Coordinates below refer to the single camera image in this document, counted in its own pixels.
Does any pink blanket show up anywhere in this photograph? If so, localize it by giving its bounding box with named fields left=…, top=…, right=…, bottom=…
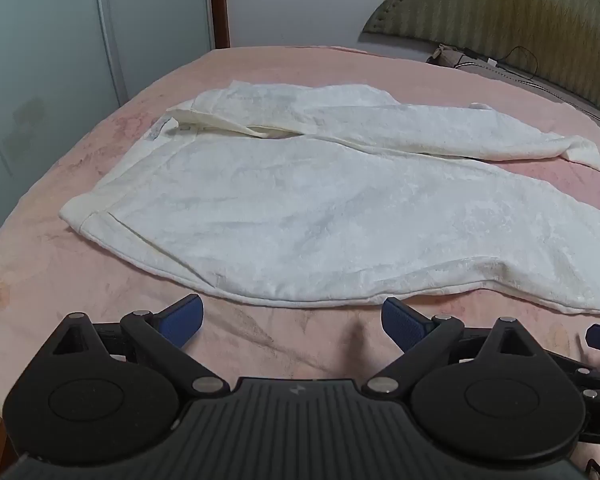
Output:
left=0, top=45, right=600, bottom=480

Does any pale wardrobe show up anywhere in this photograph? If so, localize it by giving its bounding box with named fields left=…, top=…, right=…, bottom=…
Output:
left=0, top=0, right=217, bottom=248

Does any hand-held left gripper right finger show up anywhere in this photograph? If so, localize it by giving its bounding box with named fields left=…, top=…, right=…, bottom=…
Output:
left=362, top=296, right=537, bottom=396

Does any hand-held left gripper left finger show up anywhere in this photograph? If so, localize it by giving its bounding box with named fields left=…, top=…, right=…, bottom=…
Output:
left=54, top=293, right=231, bottom=397

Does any brown wooden door frame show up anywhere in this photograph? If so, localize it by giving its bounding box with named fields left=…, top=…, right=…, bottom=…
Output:
left=207, top=0, right=231, bottom=51

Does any olive upholstered headboard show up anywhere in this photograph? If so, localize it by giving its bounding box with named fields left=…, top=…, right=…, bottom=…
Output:
left=362, top=0, right=600, bottom=127

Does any black cable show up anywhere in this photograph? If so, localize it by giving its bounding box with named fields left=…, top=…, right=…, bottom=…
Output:
left=455, top=46, right=539, bottom=82

